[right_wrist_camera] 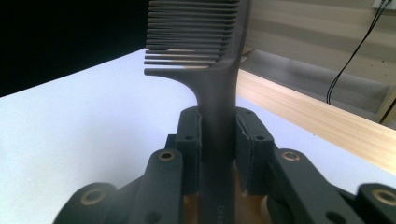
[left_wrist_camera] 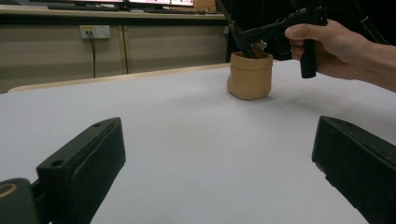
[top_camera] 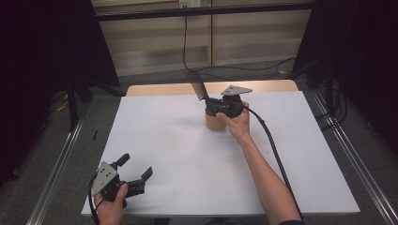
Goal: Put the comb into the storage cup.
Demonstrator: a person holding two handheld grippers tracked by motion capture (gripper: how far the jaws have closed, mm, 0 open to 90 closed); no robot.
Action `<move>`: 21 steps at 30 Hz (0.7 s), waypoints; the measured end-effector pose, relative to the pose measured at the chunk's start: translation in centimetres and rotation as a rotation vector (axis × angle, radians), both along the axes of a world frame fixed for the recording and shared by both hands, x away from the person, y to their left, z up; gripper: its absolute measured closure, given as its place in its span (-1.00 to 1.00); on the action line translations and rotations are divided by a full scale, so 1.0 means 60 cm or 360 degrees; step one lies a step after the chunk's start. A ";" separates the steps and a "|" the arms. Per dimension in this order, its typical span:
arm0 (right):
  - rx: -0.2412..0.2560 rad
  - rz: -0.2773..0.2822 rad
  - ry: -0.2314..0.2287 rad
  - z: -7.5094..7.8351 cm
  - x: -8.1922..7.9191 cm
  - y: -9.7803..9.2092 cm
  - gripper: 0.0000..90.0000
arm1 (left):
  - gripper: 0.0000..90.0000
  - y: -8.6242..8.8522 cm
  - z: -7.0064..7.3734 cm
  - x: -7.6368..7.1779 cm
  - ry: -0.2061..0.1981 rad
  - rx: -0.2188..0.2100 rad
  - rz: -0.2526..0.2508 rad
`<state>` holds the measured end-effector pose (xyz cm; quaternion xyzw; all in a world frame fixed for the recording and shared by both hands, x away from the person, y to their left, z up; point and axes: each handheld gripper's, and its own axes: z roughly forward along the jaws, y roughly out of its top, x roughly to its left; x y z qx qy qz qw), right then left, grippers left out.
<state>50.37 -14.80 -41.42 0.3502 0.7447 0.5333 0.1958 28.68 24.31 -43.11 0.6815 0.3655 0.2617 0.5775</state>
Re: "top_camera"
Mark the person's right hand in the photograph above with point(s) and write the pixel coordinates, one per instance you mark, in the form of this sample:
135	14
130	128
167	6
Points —
239	126

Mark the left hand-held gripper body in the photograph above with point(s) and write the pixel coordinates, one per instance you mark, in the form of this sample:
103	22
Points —
108	181

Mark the aluminium floor rail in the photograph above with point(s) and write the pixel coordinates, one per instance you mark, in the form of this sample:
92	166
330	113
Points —
356	162
56	175

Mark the black metal stand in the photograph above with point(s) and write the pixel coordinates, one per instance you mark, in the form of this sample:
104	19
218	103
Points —
73	106

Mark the white wall outlet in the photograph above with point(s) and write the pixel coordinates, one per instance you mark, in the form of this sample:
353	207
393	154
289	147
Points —
190	3

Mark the person's left hand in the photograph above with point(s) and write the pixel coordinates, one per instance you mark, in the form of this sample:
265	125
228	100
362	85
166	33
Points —
112	209

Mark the wooden table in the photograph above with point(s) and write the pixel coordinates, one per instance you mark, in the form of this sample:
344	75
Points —
169	89

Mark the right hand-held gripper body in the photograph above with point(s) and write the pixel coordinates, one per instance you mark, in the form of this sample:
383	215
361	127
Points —
233	106

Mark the black curtain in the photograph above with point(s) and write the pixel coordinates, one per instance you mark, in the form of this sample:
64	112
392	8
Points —
359	62
40	62

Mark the white table cover sheet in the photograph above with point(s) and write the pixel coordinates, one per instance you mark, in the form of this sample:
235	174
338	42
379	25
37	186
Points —
187	156

